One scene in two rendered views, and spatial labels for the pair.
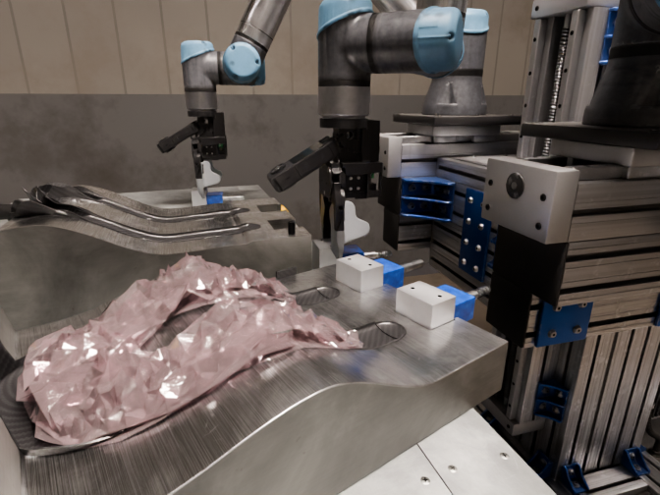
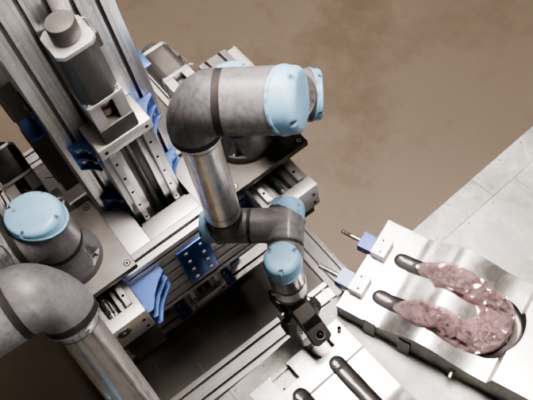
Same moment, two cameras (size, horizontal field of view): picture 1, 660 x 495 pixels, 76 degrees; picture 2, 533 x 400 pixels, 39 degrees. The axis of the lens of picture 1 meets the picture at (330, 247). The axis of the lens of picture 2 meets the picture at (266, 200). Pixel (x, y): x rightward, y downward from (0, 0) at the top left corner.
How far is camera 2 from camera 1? 177 cm
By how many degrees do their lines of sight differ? 77
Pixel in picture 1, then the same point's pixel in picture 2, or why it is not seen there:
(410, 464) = not seen: hidden behind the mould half
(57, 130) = not seen: outside the picture
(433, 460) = not seen: hidden behind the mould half
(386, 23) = (300, 233)
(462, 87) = (88, 237)
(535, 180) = (307, 194)
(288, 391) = (476, 258)
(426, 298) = (387, 244)
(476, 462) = (430, 233)
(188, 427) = (494, 279)
